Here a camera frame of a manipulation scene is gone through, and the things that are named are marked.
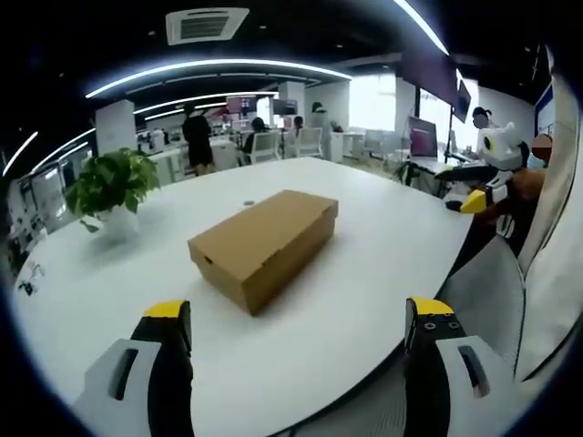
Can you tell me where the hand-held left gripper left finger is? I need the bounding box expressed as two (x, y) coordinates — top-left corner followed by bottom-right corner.
(72, 299), (196, 437)

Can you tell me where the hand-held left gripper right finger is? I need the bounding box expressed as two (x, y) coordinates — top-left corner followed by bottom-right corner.
(402, 296), (519, 437)

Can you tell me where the brown cardboard shoe box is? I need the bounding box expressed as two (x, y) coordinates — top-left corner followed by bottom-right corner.
(187, 189), (340, 318)

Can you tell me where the person's right hand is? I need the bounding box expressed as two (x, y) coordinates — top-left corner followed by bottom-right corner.
(471, 166), (548, 231)

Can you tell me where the computer monitor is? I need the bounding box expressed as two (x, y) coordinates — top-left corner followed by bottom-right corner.
(407, 115), (439, 159)

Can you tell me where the white chair back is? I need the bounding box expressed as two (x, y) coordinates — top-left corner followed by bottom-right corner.
(513, 45), (582, 383)

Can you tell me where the grey mesh office chair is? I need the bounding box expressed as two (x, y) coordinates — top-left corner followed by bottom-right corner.
(435, 235), (528, 381)

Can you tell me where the dark hanging panel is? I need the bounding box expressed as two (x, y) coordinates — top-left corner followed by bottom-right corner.
(400, 44), (459, 108)

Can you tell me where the long ceiling light strip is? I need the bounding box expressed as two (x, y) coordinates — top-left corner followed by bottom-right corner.
(133, 90), (280, 116)
(392, 0), (451, 56)
(85, 58), (354, 99)
(1, 131), (40, 178)

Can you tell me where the white office chair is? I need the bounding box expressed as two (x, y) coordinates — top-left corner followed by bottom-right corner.
(294, 127), (324, 159)
(248, 130), (281, 166)

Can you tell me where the small black and white object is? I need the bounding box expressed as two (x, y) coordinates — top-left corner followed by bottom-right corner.
(16, 262), (46, 295)

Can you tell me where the green potted plant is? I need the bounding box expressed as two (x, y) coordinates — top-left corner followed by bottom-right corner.
(66, 147), (162, 239)

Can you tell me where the ceiling air conditioner vent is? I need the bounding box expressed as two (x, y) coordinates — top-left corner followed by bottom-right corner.
(165, 7), (251, 47)

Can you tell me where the wall mounted screen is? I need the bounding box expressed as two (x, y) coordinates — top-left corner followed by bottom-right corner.
(455, 78), (473, 125)

